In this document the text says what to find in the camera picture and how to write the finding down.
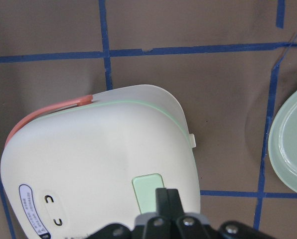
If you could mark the green plate near right arm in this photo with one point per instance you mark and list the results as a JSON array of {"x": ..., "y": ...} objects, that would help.
[{"x": 282, "y": 143}]

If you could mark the white rice cooker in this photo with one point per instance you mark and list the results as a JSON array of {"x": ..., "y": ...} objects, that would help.
[{"x": 70, "y": 169}]

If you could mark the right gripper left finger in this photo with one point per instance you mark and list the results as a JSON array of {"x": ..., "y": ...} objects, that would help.
[{"x": 161, "y": 198}]

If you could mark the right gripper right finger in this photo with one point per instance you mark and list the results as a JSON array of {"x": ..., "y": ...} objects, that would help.
[{"x": 174, "y": 201}]

